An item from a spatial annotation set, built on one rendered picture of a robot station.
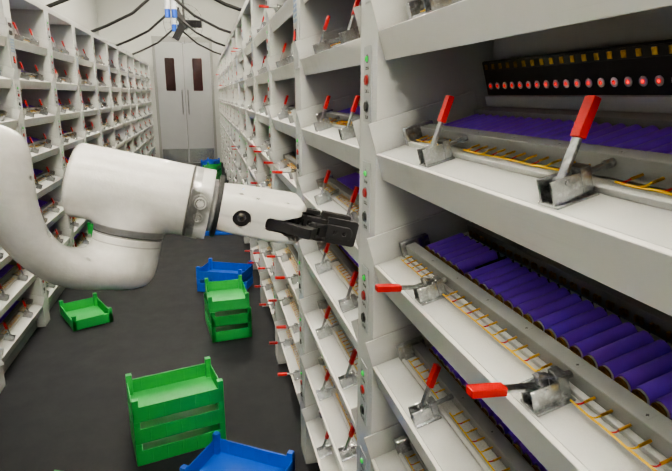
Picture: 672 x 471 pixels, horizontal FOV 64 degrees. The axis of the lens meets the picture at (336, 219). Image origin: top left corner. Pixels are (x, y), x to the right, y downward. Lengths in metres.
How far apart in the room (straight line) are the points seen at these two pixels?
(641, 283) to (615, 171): 0.14
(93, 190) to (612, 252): 0.49
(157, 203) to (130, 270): 0.08
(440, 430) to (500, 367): 0.25
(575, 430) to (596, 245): 0.17
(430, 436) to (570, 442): 0.34
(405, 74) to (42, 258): 0.59
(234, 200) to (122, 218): 0.12
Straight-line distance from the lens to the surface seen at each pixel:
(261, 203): 0.61
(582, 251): 0.45
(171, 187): 0.61
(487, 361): 0.62
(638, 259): 0.40
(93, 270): 0.61
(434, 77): 0.91
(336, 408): 1.56
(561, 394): 0.55
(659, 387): 0.54
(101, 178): 0.62
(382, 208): 0.90
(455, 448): 0.80
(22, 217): 0.56
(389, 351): 0.99
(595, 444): 0.51
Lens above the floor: 1.20
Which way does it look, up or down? 13 degrees down
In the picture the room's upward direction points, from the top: straight up
